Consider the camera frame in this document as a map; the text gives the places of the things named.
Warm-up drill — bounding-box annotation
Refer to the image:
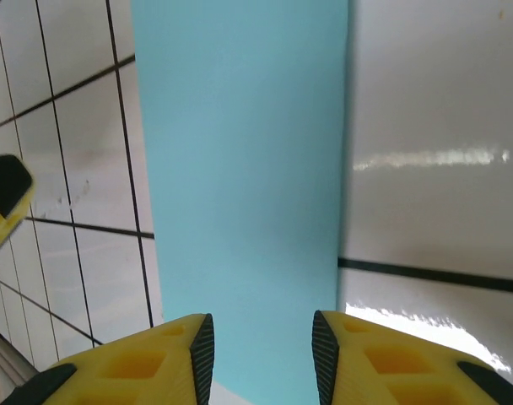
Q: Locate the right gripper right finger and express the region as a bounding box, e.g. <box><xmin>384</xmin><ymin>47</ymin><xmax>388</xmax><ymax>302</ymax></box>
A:
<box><xmin>310</xmin><ymin>310</ymin><xmax>513</xmax><ymax>405</ymax></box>

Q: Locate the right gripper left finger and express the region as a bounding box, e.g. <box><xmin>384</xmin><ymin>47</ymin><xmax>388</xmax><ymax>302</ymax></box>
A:
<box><xmin>0</xmin><ymin>312</ymin><xmax>215</xmax><ymax>405</ymax></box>

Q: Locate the light blue paper sheet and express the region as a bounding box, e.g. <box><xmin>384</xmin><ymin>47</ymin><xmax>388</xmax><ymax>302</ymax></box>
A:
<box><xmin>129</xmin><ymin>0</ymin><xmax>353</xmax><ymax>404</ymax></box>

